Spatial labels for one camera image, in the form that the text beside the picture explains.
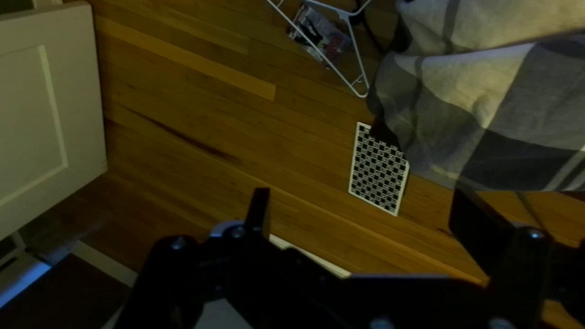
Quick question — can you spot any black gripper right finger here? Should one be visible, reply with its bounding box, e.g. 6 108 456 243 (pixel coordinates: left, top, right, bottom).
448 183 520 271

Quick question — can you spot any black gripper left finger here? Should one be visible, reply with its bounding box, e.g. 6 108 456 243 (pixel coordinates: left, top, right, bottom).
245 186 273 239

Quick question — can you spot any white floor vent grille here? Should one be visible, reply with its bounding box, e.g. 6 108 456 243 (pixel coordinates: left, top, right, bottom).
346 121 412 219

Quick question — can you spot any small printed package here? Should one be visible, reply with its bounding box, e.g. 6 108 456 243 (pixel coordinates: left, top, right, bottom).
291 0 357 62

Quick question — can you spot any white panel door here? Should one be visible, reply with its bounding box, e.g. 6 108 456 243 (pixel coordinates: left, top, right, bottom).
0 0 110 241

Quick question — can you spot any white clothes hanger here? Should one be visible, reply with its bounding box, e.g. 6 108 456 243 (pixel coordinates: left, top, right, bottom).
265 0 375 101

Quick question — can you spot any plaid yellow grey duvet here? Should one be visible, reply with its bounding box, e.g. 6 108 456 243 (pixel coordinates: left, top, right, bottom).
364 0 585 197

